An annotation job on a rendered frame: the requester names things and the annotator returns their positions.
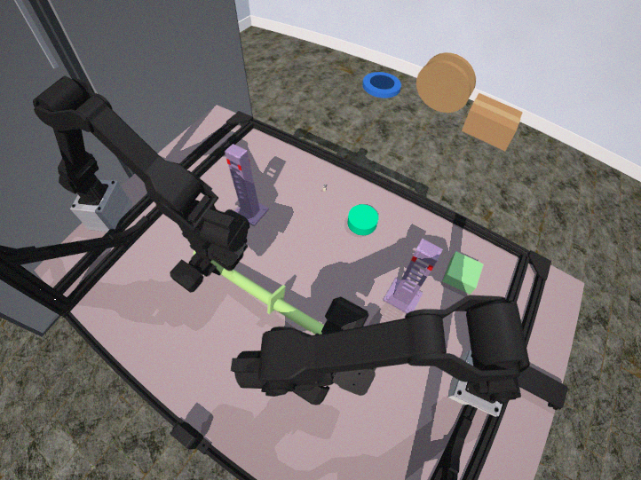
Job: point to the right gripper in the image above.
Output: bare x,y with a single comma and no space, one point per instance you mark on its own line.
342,315

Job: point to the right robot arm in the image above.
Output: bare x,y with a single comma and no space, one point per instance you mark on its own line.
290,357

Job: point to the green block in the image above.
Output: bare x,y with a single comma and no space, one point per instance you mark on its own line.
463,273

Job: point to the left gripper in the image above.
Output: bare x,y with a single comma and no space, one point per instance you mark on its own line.
189,276

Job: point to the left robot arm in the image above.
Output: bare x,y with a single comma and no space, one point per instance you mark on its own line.
168,184

